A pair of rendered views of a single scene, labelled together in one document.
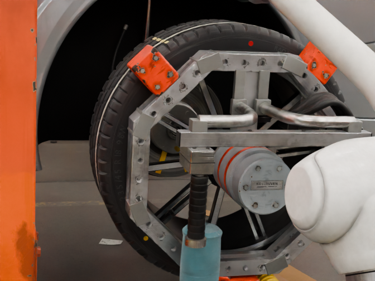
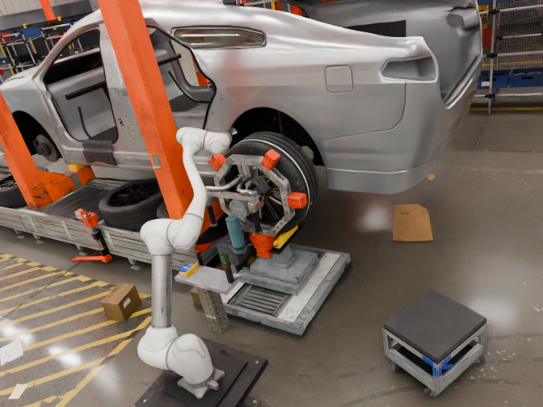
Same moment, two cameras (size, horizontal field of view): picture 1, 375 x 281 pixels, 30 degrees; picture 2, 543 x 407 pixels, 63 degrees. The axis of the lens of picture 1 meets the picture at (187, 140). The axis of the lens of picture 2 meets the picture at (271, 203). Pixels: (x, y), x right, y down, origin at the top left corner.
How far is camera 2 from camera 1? 232 cm
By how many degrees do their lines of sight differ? 51
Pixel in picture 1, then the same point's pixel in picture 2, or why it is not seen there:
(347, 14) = (330, 123)
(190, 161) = not seen: hidden behind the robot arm
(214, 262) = (233, 230)
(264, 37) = (255, 148)
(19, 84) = (167, 171)
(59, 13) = (224, 127)
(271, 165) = (237, 203)
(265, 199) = (238, 213)
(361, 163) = (146, 228)
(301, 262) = (440, 218)
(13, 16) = (160, 153)
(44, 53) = not seen: hidden behind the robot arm
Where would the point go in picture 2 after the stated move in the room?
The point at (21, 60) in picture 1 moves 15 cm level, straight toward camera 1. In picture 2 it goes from (166, 165) to (149, 175)
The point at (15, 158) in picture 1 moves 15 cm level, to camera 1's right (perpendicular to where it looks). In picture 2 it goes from (173, 191) to (185, 196)
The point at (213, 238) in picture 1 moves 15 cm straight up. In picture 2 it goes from (229, 222) to (225, 202)
